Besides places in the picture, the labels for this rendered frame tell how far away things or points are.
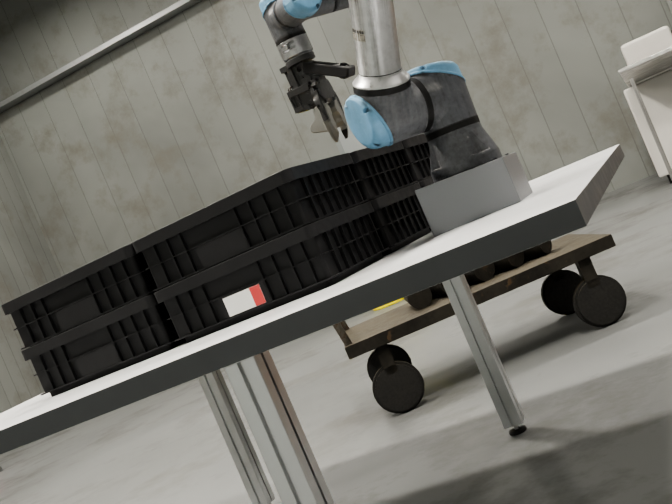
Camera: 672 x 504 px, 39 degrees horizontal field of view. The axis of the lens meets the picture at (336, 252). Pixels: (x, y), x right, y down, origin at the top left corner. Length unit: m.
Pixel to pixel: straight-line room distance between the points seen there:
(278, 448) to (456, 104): 0.80
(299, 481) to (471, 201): 0.68
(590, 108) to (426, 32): 2.08
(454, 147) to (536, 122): 9.28
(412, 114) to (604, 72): 9.29
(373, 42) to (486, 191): 0.37
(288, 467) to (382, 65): 0.79
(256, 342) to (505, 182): 0.66
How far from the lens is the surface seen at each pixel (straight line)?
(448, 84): 1.97
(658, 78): 9.13
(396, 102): 1.89
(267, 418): 1.58
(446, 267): 1.38
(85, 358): 2.11
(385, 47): 1.87
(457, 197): 1.93
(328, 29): 11.81
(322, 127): 2.20
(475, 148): 1.97
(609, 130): 11.17
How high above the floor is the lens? 0.79
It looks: 1 degrees down
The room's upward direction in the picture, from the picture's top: 23 degrees counter-clockwise
